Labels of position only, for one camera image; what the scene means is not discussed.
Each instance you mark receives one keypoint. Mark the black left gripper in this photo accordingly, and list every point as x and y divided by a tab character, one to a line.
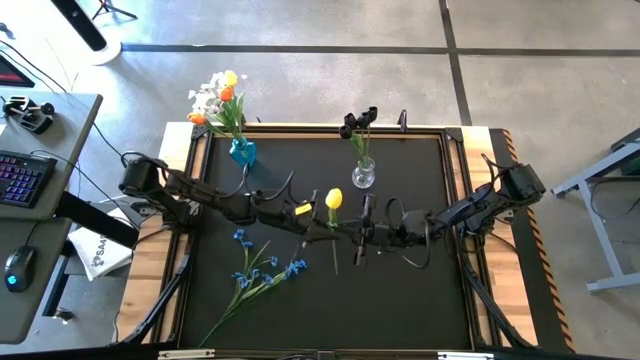
285	215

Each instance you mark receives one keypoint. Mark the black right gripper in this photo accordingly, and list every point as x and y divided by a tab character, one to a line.
390	235

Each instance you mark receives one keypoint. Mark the yellow artificial tulip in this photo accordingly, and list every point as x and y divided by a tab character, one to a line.
334	198
230	78

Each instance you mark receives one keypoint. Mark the blue artificial flower spray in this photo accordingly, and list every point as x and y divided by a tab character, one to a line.
299	265

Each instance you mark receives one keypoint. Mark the clear glass vase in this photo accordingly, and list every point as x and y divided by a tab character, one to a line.
363	175

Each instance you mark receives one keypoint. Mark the orange artificial tulip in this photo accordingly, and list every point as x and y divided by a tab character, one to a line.
226	94
196	118

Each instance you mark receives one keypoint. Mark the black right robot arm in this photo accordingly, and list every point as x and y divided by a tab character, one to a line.
475	210

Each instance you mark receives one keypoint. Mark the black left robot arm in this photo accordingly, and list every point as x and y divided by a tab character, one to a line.
200	192

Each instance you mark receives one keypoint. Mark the blue glass vase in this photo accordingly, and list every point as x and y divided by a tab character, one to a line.
243	152

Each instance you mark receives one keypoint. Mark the yellow tape tag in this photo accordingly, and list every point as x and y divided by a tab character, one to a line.
303	209

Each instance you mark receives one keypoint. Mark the black textured table mat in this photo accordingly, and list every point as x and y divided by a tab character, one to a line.
425	300

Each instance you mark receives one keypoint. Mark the black table clamp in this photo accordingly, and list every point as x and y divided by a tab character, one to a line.
402	121
243	121

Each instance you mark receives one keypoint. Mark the black diagonal support strut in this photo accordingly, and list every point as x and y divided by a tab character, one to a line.
495	305
155	304

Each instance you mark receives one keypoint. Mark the hazard-striped black floor mat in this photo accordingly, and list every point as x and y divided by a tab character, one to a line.
547	310

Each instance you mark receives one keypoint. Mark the black metal beam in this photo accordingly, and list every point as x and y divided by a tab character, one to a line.
95	220

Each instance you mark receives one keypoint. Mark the grey desk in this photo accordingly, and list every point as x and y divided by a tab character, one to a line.
75	125

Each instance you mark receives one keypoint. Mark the black backlit keyboard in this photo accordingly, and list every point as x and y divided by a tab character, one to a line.
25	180

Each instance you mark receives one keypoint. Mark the black computer mouse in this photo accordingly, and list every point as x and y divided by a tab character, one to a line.
20	267

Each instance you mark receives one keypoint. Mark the black clamp device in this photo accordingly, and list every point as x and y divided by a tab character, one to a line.
30	117

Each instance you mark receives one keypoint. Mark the white-based black pole stand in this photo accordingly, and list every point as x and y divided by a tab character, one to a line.
80	22

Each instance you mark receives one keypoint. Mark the dark red-lit screen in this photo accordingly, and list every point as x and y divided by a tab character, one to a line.
10	75

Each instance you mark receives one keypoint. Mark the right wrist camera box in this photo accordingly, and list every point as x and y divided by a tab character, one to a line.
415	221

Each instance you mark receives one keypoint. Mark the black aluminium table frame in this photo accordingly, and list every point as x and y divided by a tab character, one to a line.
300	129

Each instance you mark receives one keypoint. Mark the silver metal bracket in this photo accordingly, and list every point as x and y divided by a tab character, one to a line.
465	356
185	354

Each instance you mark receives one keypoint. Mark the grey metal table frame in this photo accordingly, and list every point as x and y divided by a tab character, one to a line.
620	277

